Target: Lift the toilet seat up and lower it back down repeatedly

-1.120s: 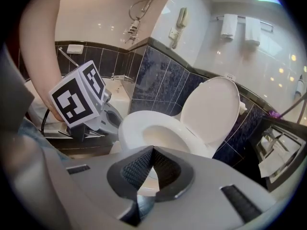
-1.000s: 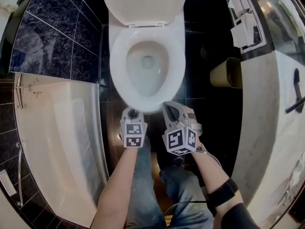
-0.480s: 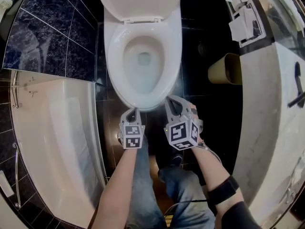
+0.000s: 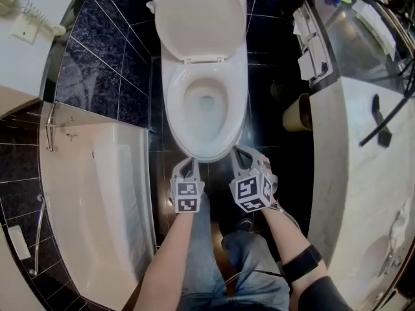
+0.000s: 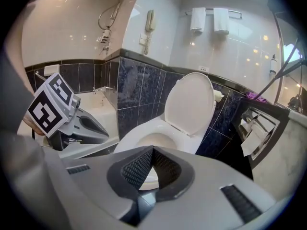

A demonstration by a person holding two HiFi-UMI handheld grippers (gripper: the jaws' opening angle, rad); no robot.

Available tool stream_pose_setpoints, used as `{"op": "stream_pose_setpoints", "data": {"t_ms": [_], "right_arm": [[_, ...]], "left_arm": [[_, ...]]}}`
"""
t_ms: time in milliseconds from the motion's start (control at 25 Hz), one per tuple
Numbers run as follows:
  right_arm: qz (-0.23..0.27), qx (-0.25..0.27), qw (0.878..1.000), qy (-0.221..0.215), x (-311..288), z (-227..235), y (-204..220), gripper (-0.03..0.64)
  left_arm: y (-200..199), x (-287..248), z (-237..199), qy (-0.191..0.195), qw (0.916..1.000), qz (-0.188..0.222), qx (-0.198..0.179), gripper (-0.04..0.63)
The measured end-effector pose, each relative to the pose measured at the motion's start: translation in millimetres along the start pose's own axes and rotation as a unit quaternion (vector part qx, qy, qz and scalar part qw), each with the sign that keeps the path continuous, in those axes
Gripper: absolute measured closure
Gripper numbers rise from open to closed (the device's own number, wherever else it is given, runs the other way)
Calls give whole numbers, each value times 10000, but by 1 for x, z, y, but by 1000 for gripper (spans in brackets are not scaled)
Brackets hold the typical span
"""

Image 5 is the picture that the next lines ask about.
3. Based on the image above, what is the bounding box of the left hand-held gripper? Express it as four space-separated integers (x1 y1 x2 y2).
27 72 110 151

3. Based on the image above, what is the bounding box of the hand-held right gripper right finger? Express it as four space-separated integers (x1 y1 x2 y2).
143 145 277 230

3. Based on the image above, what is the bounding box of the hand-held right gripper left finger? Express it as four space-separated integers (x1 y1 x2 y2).
61 145 154 230

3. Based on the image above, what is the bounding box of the person's left forearm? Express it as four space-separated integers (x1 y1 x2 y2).
22 115 47 137

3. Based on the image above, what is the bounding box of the white toilet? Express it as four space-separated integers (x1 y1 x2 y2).
112 90 218 192

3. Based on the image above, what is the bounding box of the chrome toilet paper holder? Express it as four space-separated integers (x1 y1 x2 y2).
238 106 282 162

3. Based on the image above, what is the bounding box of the white bathtub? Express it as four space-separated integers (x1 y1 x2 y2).
41 91 120 160

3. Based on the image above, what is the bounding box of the white soap dish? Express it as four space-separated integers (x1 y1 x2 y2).
43 65 60 76

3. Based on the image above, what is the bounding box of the chrome bathtub grab bar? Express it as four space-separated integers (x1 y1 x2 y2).
34 70 49 81

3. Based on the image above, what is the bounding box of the purple cloth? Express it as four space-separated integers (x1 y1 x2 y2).
245 91 269 104

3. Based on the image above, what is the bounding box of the chrome shower slide bar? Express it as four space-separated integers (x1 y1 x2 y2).
109 0 133 22

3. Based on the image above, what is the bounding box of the black tripod light stand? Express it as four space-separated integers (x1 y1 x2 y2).
253 37 307 101

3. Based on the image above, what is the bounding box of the white hanging towel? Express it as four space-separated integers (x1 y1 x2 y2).
189 7 207 33
213 7 231 35

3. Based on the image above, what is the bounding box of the chrome towel rack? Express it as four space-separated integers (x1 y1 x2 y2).
184 8 243 19

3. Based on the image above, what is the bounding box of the chrome shower hose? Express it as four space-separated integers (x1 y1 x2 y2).
97 0 123 31

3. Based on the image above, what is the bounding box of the beige wall telephone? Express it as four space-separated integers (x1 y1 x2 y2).
145 9 157 32

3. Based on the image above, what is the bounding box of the framed wall mirror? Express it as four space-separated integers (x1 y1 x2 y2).
272 8 307 116

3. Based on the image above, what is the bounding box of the white wall soap dispenser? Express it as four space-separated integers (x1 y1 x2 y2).
269 54 279 75

